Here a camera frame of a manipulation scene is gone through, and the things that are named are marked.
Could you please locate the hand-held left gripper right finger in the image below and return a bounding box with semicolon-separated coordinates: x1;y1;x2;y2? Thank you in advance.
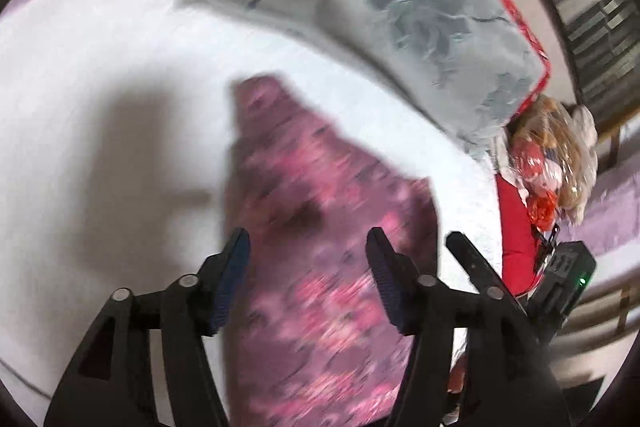
365;227;571;427

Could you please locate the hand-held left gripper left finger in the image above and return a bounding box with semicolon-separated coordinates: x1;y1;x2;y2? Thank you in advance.
44;227;251;427

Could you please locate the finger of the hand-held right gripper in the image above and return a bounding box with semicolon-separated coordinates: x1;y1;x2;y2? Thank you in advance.
445;231;506;295

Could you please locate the purple floral garment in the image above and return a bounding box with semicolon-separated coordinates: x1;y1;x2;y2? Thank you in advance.
222;74;441;427

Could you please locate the red cloth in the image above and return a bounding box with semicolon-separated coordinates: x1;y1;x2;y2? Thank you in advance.
495;179;551;298

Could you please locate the lavender cloth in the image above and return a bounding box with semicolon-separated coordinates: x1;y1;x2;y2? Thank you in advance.
565;177;640;258

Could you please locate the plastic bag of toys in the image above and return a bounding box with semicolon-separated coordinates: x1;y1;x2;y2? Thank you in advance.
500;94;598;228

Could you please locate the white bed sheet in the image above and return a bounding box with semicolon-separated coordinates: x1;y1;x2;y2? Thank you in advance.
0;0;506;427

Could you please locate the window grille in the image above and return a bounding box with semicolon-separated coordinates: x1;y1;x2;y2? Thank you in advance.
495;0;638;118

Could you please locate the grey floral pillow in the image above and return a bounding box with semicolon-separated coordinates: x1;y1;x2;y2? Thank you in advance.
177;0;546;160

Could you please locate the wooden bed frame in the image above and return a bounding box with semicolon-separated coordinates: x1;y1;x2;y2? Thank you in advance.
560;117;640;353

